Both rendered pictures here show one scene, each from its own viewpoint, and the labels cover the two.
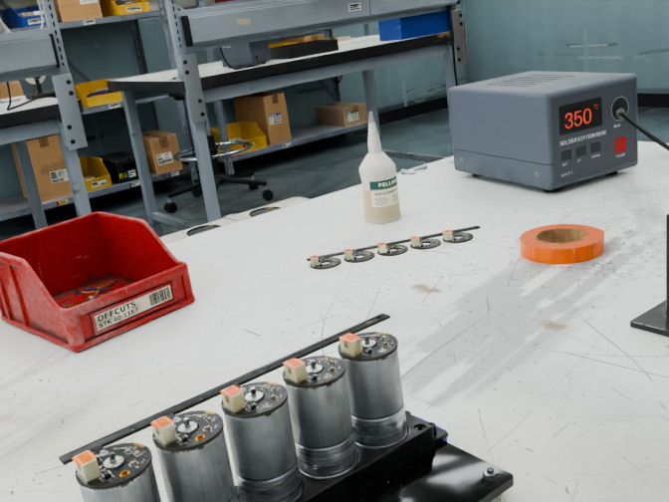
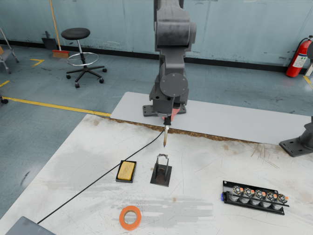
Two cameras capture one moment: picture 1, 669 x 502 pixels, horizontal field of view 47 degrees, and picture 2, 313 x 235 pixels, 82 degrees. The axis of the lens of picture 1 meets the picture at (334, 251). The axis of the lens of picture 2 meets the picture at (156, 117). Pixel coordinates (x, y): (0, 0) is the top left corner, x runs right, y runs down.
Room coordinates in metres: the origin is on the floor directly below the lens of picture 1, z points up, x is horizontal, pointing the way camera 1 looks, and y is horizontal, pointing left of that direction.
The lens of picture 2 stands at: (0.62, 0.02, 1.29)
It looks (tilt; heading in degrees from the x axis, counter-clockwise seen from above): 41 degrees down; 228
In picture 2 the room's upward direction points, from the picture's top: straight up
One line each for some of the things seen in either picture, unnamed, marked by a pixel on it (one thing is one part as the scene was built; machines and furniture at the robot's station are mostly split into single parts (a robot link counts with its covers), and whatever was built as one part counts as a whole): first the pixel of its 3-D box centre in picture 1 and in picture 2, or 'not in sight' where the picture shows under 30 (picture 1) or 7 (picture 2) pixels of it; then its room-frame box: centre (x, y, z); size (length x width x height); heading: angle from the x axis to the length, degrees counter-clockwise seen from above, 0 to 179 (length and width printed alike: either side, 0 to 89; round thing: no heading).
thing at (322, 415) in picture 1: (322, 424); (245, 196); (0.28, 0.01, 0.79); 0.02 x 0.02 x 0.05
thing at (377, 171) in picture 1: (376, 165); not in sight; (0.70, -0.05, 0.80); 0.03 x 0.03 x 0.10
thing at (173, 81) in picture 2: not in sight; (174, 58); (0.34, -0.23, 1.13); 0.12 x 0.09 x 0.12; 47
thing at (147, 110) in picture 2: not in sight; (164, 103); (0.15, -0.45, 0.79); 0.20 x 0.07 x 0.08; 145
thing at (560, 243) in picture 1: (561, 243); (130, 217); (0.55, -0.17, 0.76); 0.06 x 0.06 x 0.01
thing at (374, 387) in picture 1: (374, 396); (234, 194); (0.29, -0.01, 0.79); 0.02 x 0.02 x 0.05
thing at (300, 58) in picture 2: not in sight; (301, 56); (-2.43, -0.43, 0.29); 0.16 x 0.15 x 0.55; 124
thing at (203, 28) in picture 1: (334, 12); not in sight; (3.15, -0.13, 0.90); 1.30 x 0.06 x 0.12; 124
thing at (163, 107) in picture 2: not in sight; (166, 98); (0.36, -0.23, 1.03); 0.11 x 0.07 x 0.06; 35
